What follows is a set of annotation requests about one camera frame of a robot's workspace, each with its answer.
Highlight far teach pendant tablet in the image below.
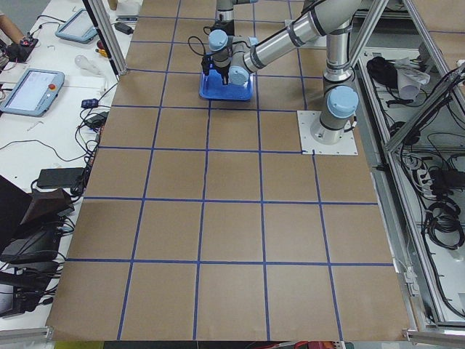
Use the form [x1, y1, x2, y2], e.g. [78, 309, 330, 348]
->
[55, 8, 97, 44]

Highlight blue plastic tray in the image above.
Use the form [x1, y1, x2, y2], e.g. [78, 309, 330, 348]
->
[199, 70, 254, 101]

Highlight blue small device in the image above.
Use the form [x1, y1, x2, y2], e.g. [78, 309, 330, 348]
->
[81, 98, 99, 109]

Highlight white power strip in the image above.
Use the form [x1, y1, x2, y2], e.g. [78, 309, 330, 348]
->
[413, 167, 436, 200]

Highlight teach pendant tablet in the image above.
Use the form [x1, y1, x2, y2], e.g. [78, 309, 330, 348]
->
[55, 8, 97, 44]
[1, 68, 65, 117]

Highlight robot arm on viewer right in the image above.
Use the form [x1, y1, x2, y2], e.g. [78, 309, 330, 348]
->
[199, 1, 360, 145]

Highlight black bag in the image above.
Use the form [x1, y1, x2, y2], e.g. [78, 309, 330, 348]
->
[366, 56, 398, 89]

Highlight black gripper body viewer left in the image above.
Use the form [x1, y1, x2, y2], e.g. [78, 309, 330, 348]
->
[203, 20, 235, 36]

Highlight coiled black cables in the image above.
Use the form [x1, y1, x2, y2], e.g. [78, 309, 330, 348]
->
[421, 198, 464, 252]

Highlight robot arm on viewer left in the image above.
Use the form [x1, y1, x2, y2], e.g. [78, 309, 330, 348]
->
[203, 0, 256, 36]

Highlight black power brick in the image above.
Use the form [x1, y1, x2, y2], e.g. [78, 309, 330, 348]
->
[36, 167, 84, 189]

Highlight black monitor device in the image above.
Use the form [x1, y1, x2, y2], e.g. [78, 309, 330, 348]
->
[1, 227, 62, 265]

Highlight white base plate viewer right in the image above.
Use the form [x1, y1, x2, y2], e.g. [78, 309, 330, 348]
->
[296, 111, 358, 156]

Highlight aluminium diagonal frame beam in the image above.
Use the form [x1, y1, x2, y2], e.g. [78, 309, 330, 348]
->
[349, 0, 389, 67]

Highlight dark brown box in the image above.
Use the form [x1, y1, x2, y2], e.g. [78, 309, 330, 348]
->
[20, 188, 74, 225]

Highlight person forearm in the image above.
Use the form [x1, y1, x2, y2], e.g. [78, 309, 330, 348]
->
[0, 12, 24, 44]

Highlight near teach pendant tablet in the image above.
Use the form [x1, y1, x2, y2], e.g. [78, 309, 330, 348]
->
[1, 68, 65, 117]

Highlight crumpled white paper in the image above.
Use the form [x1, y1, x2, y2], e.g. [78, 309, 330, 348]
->
[394, 58, 430, 101]

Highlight black glove hand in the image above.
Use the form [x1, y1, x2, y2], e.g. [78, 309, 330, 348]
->
[5, 44, 31, 63]

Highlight aluminium frame post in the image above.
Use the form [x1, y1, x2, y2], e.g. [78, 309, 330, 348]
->
[82, 0, 127, 76]

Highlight black gripper body viewer right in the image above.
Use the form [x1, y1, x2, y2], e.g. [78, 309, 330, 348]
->
[201, 53, 230, 81]

